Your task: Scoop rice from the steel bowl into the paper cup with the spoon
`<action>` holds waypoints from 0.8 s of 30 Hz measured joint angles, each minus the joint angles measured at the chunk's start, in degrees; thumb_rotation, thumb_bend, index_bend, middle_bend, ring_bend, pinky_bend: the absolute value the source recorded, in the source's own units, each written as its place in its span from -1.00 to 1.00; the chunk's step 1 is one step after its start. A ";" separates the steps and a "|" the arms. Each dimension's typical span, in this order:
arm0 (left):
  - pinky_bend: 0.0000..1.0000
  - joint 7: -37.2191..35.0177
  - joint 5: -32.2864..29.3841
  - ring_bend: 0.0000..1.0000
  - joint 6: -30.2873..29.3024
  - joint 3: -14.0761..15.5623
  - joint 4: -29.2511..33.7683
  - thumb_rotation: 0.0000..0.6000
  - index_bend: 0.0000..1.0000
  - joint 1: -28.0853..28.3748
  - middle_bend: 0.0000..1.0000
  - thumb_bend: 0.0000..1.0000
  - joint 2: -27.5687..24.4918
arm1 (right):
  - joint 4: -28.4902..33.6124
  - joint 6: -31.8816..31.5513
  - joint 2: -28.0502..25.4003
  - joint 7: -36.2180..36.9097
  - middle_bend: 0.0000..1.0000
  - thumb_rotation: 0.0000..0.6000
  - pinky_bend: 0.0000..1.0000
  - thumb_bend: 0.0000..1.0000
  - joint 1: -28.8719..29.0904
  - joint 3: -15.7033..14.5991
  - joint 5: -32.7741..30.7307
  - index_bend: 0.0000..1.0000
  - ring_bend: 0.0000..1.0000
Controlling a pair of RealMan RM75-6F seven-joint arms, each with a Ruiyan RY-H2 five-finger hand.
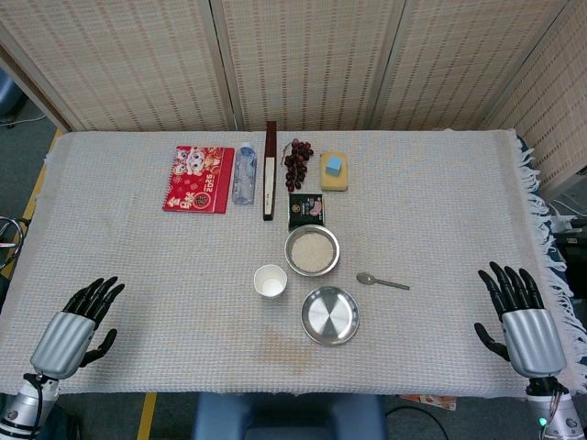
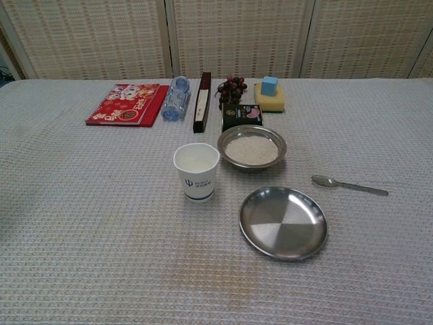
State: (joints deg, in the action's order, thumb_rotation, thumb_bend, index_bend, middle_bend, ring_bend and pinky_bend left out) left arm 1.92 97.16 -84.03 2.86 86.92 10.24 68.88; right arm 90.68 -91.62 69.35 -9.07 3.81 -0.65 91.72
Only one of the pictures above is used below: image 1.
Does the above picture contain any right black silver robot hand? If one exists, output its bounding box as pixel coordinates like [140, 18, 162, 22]
[473, 261, 568, 380]

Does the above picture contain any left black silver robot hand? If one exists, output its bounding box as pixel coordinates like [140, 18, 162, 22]
[29, 276, 126, 380]

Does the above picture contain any small metal spoon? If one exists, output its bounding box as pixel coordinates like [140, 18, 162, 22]
[356, 271, 411, 292]

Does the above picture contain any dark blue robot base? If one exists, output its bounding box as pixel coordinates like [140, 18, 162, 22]
[192, 392, 386, 440]

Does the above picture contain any empty steel plate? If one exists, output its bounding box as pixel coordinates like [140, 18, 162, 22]
[300, 286, 361, 347]

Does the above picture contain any white paper cup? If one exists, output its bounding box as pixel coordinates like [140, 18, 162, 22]
[253, 264, 289, 300]

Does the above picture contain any steel bowl holding rice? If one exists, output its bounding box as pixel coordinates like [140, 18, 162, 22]
[283, 225, 341, 278]

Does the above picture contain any black box device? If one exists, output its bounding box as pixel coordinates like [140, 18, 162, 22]
[552, 231, 587, 299]

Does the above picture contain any white woven fringed tablecloth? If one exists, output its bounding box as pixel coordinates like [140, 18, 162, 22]
[0, 128, 587, 396]

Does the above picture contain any orange printed package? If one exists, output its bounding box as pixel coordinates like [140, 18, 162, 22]
[398, 393, 459, 411]

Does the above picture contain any red spiral desk calendar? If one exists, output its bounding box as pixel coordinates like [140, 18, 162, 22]
[161, 145, 236, 215]

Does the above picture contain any clear plastic water bottle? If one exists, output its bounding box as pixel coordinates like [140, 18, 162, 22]
[231, 141, 258, 205]

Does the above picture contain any blue office chair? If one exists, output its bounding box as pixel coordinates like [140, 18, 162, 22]
[0, 68, 24, 127]

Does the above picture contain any yellow sponge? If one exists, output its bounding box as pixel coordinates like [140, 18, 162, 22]
[319, 151, 350, 193]

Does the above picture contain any long dark red box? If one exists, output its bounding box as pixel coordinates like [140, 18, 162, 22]
[262, 120, 278, 222]

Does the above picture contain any black food packet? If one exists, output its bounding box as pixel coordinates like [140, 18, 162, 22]
[287, 192, 325, 232]

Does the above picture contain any bunch of dark red grapes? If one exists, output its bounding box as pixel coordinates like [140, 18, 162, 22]
[282, 138, 316, 193]

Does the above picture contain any beige woven folding screen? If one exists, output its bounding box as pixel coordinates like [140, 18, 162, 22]
[0, 0, 587, 198]

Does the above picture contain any chrome metal stool frame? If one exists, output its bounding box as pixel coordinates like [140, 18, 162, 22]
[0, 216, 24, 271]

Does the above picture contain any white power strip with cables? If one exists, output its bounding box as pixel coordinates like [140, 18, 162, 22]
[548, 194, 587, 235]

